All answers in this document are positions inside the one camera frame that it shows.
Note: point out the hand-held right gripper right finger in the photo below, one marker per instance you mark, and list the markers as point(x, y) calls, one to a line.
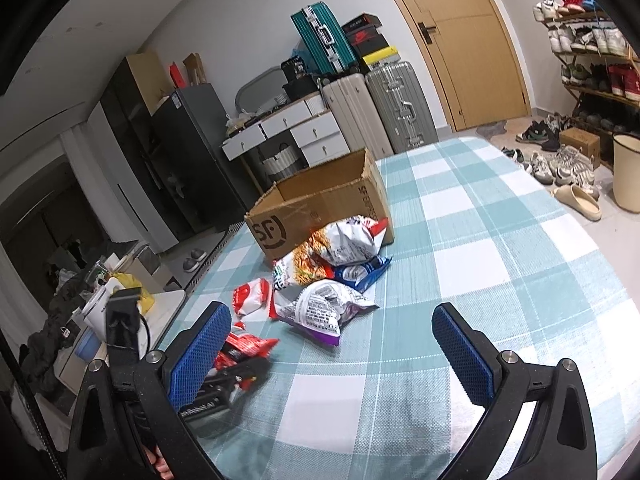
point(462, 355)

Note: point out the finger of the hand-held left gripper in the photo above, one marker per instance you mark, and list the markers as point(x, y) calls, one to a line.
point(250, 367)

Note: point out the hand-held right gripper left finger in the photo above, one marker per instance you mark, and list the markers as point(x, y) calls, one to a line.
point(197, 360)

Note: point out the red black chocolate packet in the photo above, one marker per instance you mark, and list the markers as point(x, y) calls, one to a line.
point(245, 347)

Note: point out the red white balloon packet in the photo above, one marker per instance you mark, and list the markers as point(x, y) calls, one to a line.
point(250, 295)

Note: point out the silver purple snack packet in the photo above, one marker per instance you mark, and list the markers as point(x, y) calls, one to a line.
point(320, 310)

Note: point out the white noodle snack packet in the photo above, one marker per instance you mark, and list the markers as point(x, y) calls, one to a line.
point(300, 270)

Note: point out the blue snack packet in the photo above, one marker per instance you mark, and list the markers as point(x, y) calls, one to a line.
point(365, 272)

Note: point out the large noodle chip bag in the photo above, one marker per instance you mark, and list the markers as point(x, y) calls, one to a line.
point(350, 242)

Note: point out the person's left hand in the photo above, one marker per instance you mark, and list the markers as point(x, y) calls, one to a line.
point(159, 467)

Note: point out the yellow plastic bag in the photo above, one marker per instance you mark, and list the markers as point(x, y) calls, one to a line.
point(142, 300)

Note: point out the white plastic jug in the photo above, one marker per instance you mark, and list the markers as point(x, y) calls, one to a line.
point(95, 310)

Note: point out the grey white side cabinet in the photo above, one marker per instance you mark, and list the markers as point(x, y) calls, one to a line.
point(165, 305)

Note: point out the dark cloth pile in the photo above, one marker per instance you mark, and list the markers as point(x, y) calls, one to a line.
point(50, 320)

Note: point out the grey slipper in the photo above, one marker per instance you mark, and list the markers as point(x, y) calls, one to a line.
point(190, 265)
point(200, 254)

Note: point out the teal plaid tablecloth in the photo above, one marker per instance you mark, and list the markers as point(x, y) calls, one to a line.
point(475, 220)

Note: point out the black glass cabinet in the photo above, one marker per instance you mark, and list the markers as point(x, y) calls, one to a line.
point(130, 150)

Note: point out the dark grey refrigerator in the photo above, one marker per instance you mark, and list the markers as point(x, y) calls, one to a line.
point(200, 150)

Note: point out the beige slide sandal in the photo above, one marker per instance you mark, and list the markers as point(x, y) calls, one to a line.
point(580, 200)

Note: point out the scattered pairs of shoes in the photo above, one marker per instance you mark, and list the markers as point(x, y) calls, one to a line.
point(565, 165)

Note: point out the clear plastic bag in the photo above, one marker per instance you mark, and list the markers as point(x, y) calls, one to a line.
point(237, 125)

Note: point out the grey door mat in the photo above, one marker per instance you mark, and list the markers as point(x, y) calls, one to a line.
point(495, 129)

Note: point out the brown cardboard shoe box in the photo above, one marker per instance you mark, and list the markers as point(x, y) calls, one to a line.
point(580, 145)

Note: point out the flat cardboard sheet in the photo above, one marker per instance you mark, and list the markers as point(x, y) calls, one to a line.
point(150, 80)

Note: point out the white drawer dresser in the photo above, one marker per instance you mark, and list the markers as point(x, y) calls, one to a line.
point(315, 132)

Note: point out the cream waste bin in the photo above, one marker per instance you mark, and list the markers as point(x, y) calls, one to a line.
point(627, 175)

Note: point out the red paper bag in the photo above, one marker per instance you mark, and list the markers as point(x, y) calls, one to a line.
point(175, 76)

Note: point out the brown paper bag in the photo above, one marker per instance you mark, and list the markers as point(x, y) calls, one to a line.
point(194, 67)

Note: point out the silver suitcase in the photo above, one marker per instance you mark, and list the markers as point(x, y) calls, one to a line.
point(395, 100)

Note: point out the beige suitcase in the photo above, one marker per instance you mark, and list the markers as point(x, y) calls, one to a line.
point(355, 110)

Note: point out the grey arched mirror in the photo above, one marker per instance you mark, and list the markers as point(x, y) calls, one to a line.
point(260, 87)

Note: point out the black storage case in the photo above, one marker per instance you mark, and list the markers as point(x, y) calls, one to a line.
point(300, 89)

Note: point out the wooden door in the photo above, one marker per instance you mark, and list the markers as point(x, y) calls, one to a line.
point(475, 60)

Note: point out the wooden shoe rack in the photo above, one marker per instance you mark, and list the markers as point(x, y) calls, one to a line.
point(600, 92)

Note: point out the black bag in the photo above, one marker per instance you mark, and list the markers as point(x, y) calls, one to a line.
point(295, 67)

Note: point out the yellow black shoe box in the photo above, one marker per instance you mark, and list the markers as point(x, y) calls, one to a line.
point(381, 58)

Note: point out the black shoe box red logo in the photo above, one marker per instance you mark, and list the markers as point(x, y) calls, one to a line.
point(365, 37)

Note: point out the shoe rack with shoes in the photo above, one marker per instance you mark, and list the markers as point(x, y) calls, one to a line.
point(575, 40)

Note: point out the teal suitcase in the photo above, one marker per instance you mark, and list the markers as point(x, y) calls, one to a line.
point(337, 30)

